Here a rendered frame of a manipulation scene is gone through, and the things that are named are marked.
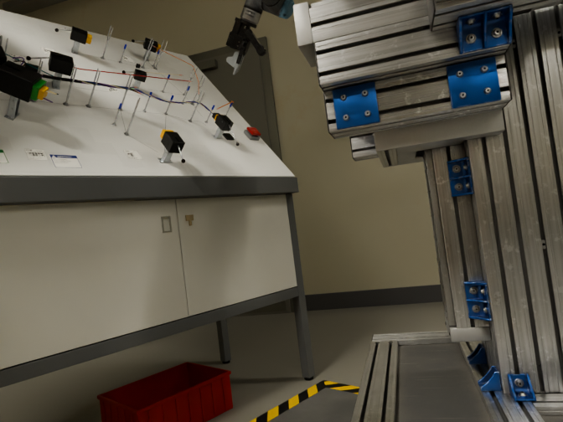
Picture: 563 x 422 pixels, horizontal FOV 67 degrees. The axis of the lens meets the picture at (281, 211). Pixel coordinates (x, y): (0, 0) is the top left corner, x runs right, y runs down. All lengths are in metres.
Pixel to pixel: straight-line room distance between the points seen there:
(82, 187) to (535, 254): 1.14
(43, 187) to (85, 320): 0.38
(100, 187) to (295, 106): 2.33
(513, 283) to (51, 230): 1.15
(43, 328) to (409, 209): 2.54
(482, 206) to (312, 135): 2.41
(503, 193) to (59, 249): 1.12
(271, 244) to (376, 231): 1.61
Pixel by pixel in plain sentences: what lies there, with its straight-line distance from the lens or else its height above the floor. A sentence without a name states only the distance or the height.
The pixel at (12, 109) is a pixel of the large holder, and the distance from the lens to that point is 1.47.
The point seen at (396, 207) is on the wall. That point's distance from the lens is 3.24.
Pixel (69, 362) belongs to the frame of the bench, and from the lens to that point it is 1.33.
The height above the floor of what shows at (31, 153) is 0.94.
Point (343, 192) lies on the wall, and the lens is 3.27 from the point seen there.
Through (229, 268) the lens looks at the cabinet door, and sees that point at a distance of 1.60.
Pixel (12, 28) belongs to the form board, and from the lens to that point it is 2.04.
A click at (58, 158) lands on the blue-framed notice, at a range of 1.36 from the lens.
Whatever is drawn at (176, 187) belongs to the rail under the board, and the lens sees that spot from 1.44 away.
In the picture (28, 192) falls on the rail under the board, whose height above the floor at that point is 0.82.
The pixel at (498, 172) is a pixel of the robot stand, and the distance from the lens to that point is 1.08.
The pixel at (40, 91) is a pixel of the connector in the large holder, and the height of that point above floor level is 1.11.
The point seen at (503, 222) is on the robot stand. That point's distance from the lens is 1.08.
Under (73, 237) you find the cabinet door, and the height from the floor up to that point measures 0.70.
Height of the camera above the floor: 0.66
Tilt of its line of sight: 2 degrees up
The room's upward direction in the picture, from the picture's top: 7 degrees counter-clockwise
